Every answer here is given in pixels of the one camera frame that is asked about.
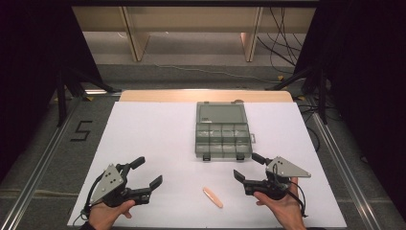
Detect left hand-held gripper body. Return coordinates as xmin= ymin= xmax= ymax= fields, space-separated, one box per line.
xmin=90 ymin=163 xmax=151 ymax=208

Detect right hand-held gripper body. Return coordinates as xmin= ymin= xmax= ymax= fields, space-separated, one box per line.
xmin=242 ymin=156 xmax=312 ymax=201

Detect small peach stick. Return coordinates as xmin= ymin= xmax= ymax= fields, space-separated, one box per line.
xmin=202 ymin=186 xmax=224 ymax=209

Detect grey clear compartment box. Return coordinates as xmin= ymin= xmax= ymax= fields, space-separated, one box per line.
xmin=194 ymin=101 xmax=257 ymax=162

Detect person's left hand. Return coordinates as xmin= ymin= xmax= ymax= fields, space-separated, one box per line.
xmin=88 ymin=199 xmax=136 ymax=230

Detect person's right hand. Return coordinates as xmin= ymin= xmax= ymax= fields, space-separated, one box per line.
xmin=253 ymin=176 xmax=307 ymax=230

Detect white board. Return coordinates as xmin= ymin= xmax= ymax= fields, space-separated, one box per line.
xmin=66 ymin=101 xmax=348 ymax=229

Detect black tape floor mark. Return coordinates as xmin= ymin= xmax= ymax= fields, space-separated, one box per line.
xmin=69 ymin=120 xmax=94 ymax=143

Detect wooden table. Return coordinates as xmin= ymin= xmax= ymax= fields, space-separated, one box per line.
xmin=119 ymin=89 xmax=294 ymax=104

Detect black metal stand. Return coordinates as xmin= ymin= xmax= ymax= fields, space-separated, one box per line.
xmin=264 ymin=65 xmax=330 ymax=127
xmin=55 ymin=67 xmax=123 ymax=127

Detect dark curtain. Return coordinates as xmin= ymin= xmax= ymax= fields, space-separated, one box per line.
xmin=0 ymin=0 xmax=103 ymax=183
xmin=293 ymin=0 xmax=406 ymax=221

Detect beige wooden shelf unit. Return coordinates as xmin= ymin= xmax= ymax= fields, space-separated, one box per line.
xmin=71 ymin=6 xmax=317 ymax=63

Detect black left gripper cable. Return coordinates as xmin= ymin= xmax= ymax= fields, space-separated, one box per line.
xmin=79 ymin=173 xmax=108 ymax=222

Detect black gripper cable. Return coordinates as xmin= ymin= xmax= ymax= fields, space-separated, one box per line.
xmin=286 ymin=181 xmax=309 ymax=219
xmin=79 ymin=173 xmax=108 ymax=222

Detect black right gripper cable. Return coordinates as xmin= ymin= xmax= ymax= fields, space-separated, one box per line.
xmin=286 ymin=181 xmax=309 ymax=219

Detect metal floor rail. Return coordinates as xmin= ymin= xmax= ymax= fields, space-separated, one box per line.
xmin=0 ymin=94 xmax=85 ymax=230
xmin=309 ymin=111 xmax=384 ymax=230

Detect white floor cable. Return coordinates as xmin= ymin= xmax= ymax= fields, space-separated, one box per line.
xmin=154 ymin=62 xmax=273 ymax=84

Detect black floor cables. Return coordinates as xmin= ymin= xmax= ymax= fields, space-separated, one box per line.
xmin=256 ymin=6 xmax=305 ymax=75

